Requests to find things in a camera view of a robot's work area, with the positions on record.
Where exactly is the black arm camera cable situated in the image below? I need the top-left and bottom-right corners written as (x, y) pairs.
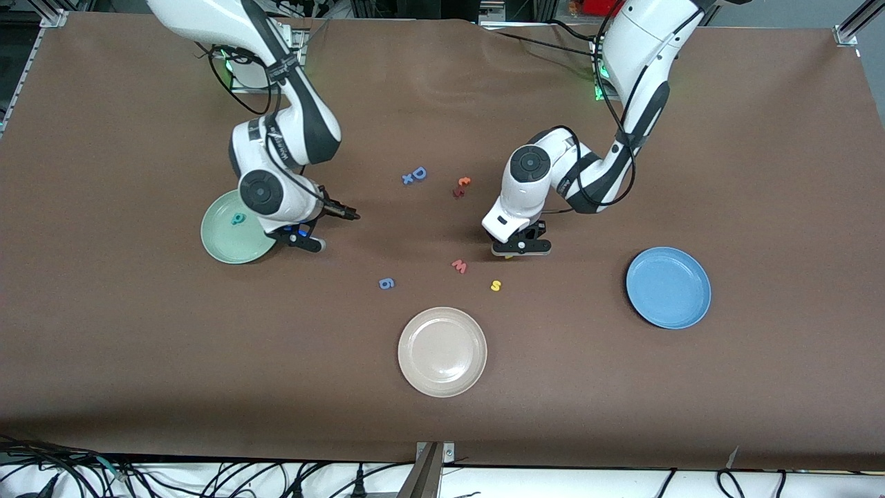
top-left (196, 41), bottom-right (326, 205)
top-left (539, 0), bottom-right (637, 215)

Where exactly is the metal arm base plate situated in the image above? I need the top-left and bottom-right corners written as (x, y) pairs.
top-left (591, 38), bottom-right (613, 102)
top-left (221, 28), bottom-right (308, 94)

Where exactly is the pale green plate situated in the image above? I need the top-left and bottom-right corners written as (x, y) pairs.
top-left (201, 190), bottom-right (277, 265)

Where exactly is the aluminium profile post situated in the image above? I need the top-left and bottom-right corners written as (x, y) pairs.
top-left (396, 441), bottom-right (445, 498)

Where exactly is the brown table cover mat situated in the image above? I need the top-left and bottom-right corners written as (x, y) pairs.
top-left (0, 12), bottom-right (885, 472)

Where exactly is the teal cable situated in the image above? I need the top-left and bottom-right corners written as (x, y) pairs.
top-left (88, 453), bottom-right (136, 483)

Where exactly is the blue plate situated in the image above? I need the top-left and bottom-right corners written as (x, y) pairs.
top-left (626, 247), bottom-right (712, 330)

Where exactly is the beige plate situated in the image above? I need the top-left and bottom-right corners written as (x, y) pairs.
top-left (398, 307), bottom-right (488, 398)

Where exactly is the looped black floor cable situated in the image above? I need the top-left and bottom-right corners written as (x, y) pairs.
top-left (716, 469), bottom-right (747, 498)

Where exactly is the thin black base cable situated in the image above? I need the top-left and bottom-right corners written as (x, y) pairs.
top-left (492, 19), bottom-right (604, 57)

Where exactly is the small metal bracket plate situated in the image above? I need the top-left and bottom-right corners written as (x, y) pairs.
top-left (416, 441), bottom-right (456, 464)

